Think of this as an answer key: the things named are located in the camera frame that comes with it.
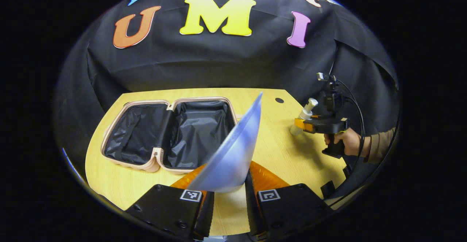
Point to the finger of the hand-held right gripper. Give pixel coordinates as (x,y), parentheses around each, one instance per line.
(306,125)

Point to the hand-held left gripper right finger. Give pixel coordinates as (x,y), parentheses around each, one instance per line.
(250,205)

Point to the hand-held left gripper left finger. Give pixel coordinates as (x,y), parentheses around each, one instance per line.
(208,212)

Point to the white pump bottle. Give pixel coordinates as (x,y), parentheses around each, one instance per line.
(304,114)

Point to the silver blue sachet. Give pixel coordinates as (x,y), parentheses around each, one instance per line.
(233,154)

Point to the pink suitcase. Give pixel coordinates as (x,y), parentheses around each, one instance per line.
(197,129)

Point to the black backdrop cloth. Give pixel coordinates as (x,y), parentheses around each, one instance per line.
(219,63)

